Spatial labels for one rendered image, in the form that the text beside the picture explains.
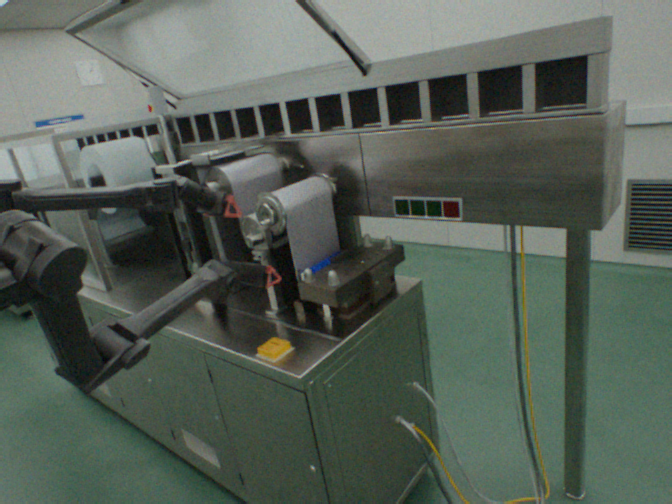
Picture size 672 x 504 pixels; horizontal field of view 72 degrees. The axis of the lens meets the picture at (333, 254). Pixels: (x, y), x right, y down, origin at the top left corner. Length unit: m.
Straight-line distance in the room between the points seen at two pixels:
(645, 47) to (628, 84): 0.22
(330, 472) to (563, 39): 1.32
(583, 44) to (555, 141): 0.23
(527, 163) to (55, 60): 6.47
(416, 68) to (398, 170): 0.32
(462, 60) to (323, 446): 1.16
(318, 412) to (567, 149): 0.97
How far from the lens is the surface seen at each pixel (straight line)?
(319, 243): 1.64
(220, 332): 1.63
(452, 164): 1.49
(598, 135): 1.35
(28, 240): 0.69
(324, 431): 1.45
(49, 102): 7.11
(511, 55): 1.39
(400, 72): 1.53
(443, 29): 4.07
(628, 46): 3.68
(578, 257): 1.62
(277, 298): 1.64
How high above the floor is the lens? 1.62
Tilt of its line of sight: 20 degrees down
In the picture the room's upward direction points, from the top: 10 degrees counter-clockwise
